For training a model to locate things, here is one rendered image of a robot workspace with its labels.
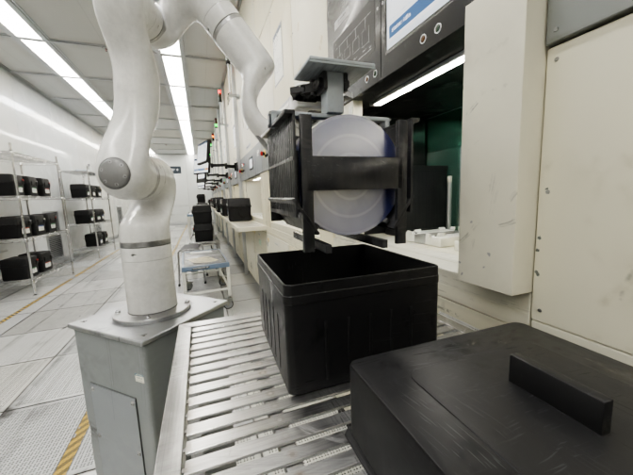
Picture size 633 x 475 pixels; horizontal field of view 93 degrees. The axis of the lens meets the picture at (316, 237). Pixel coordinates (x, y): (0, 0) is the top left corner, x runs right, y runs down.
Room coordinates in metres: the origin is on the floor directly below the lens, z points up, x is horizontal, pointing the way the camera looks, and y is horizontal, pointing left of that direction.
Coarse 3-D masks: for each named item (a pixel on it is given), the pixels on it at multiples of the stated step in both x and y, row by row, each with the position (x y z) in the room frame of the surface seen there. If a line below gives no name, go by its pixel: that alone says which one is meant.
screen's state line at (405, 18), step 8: (424, 0) 0.80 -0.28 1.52; (432, 0) 0.77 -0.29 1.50; (408, 8) 0.86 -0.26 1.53; (416, 8) 0.83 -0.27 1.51; (424, 8) 0.80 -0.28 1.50; (400, 16) 0.89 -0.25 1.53; (408, 16) 0.86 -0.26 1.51; (392, 24) 0.92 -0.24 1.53; (400, 24) 0.89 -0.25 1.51; (392, 32) 0.92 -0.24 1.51
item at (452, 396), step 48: (480, 336) 0.39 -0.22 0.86; (528, 336) 0.38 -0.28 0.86; (384, 384) 0.29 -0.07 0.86; (432, 384) 0.29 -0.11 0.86; (480, 384) 0.29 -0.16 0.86; (528, 384) 0.27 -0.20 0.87; (576, 384) 0.24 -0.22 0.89; (624, 384) 0.28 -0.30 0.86; (384, 432) 0.26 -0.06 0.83; (432, 432) 0.23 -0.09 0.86; (480, 432) 0.22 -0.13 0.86; (528, 432) 0.22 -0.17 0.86; (576, 432) 0.22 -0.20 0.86; (624, 432) 0.22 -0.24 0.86
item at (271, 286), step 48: (288, 288) 0.42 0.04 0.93; (336, 288) 0.44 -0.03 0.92; (384, 288) 0.47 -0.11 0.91; (432, 288) 0.50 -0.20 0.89; (288, 336) 0.42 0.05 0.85; (336, 336) 0.44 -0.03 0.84; (384, 336) 0.47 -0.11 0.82; (432, 336) 0.50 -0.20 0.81; (288, 384) 0.42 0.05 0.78; (336, 384) 0.44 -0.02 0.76
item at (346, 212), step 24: (336, 120) 0.51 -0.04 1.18; (360, 120) 0.52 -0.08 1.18; (312, 144) 0.50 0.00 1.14; (336, 144) 0.51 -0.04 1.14; (360, 144) 0.52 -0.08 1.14; (384, 144) 0.54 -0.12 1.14; (336, 192) 0.51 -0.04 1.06; (360, 192) 0.53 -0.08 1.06; (384, 192) 0.54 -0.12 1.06; (336, 216) 0.51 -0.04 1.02; (360, 216) 0.53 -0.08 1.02; (384, 216) 0.54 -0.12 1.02
